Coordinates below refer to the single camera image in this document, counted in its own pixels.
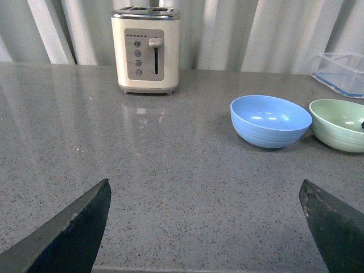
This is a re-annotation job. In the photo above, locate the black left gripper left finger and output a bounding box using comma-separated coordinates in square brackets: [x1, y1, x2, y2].
[1, 179, 111, 272]

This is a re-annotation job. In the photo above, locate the light blue bowl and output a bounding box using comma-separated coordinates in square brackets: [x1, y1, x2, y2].
[230, 95, 312, 148]

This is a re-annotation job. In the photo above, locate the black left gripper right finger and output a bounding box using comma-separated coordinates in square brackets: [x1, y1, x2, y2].
[299, 179, 363, 272]

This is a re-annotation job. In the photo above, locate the cream toaster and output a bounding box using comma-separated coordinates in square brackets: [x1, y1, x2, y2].
[111, 6, 181, 94]

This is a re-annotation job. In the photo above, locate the white curtain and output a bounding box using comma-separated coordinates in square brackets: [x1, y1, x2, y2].
[1, 1, 363, 74]

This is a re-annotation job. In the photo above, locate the clear plastic food container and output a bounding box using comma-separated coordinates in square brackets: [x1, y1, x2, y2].
[312, 52, 363, 99]

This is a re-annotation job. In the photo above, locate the light green bowl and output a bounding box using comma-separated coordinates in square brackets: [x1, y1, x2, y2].
[309, 99, 363, 153]

